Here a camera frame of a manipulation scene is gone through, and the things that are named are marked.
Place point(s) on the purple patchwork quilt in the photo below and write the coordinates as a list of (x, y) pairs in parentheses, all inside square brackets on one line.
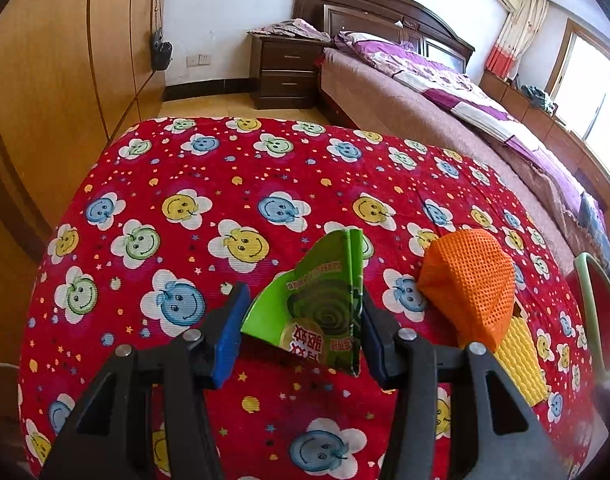
[(450, 80)]

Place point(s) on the yellow foam fruit net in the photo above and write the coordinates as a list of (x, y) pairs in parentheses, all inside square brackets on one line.
[(522, 360)]

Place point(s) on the dark wooden headboard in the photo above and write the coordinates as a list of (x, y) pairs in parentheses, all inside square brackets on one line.
[(370, 10)]

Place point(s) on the black hanging bag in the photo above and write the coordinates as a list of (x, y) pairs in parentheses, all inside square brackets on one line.
[(161, 52)]

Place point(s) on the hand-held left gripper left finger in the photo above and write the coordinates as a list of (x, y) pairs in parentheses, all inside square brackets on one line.
[(227, 340)]

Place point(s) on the wooden wardrobe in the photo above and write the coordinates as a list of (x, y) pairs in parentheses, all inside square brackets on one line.
[(60, 75)]

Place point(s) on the dark blue cloth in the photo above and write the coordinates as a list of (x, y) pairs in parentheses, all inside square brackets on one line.
[(597, 230)]

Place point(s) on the orange foam fruit net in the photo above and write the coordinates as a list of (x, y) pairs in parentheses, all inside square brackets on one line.
[(470, 280)]

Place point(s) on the green mosquito coil box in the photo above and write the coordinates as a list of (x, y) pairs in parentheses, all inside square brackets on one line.
[(315, 290)]

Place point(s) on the dark wooden nightstand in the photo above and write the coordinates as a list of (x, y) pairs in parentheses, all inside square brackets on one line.
[(287, 72)]

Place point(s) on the wooden window cabinet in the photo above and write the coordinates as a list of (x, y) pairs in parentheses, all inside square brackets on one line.
[(525, 110)]

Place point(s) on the window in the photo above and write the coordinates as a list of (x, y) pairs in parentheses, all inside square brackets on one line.
[(592, 85)]

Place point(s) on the floral curtain with red hem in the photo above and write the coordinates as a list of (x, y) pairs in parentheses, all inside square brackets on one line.
[(517, 35)]

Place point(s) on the white wall socket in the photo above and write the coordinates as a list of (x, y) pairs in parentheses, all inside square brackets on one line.
[(198, 60)]

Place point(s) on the red bin with green rim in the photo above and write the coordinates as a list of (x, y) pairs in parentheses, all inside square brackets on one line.
[(600, 305)]

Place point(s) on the red flower print cloth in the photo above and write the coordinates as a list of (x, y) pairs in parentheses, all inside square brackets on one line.
[(185, 240)]

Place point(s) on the pink cloth on nightstand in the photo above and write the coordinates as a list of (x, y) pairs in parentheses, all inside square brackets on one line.
[(295, 29)]

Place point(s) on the purple pillow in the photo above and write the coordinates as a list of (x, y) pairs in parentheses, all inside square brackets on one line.
[(362, 40)]

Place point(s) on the pile of dark clothes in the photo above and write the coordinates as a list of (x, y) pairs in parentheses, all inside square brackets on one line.
[(539, 99)]

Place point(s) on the bed with brown cover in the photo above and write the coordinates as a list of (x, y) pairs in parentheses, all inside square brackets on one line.
[(400, 105)]

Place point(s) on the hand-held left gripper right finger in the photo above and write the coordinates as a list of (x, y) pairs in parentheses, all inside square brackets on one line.
[(377, 345)]

